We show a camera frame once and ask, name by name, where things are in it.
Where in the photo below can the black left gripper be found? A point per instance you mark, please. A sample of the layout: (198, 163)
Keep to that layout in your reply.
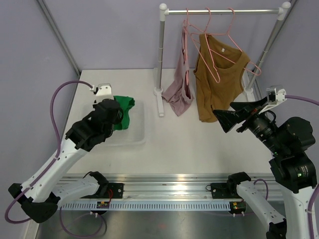
(118, 119)

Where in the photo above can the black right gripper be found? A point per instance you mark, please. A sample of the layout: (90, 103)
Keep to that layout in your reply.
(229, 118)

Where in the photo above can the green tank top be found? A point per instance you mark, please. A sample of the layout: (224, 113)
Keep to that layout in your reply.
(126, 103)

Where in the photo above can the mauve pink tank top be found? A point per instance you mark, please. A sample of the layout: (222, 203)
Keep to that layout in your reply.
(178, 94)

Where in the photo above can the pink hanger holding mauve top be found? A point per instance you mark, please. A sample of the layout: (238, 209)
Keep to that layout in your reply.
(185, 48)

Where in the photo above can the pink wire hanger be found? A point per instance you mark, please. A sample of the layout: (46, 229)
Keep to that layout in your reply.
(217, 79)

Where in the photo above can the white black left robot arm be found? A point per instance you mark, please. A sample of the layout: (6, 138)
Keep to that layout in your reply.
(40, 196)

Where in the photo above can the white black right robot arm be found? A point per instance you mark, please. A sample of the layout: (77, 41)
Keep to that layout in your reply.
(290, 166)

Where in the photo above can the brown tank top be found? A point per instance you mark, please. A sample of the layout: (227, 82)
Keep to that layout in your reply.
(210, 95)

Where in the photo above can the pink hanger holding brown top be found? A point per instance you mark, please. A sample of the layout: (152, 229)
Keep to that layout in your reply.
(227, 33)

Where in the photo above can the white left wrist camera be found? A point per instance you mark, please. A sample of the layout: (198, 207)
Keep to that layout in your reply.
(102, 91)

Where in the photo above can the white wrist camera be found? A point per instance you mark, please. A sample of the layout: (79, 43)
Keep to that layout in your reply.
(276, 94)
(102, 91)

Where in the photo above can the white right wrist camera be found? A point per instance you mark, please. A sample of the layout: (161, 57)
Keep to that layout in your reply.
(276, 94)

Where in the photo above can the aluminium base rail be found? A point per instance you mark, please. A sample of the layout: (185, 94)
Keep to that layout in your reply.
(173, 187)

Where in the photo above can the white slotted cable duct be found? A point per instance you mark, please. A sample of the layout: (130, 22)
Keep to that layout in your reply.
(117, 205)

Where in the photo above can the aluminium frame post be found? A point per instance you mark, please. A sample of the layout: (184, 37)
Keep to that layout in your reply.
(57, 33)

